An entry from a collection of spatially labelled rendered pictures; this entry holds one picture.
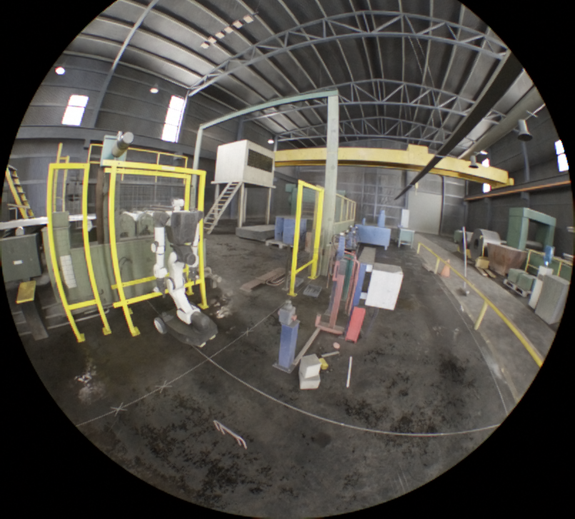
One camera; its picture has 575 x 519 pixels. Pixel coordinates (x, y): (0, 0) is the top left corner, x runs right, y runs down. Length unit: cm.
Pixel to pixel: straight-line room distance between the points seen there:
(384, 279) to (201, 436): 197
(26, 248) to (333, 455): 359
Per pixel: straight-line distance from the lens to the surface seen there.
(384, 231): 824
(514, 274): 717
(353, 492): 155
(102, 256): 299
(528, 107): 993
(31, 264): 315
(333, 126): 438
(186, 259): 175
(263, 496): 147
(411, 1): 1108
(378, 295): 188
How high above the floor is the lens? 147
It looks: 8 degrees down
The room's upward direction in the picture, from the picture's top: 4 degrees clockwise
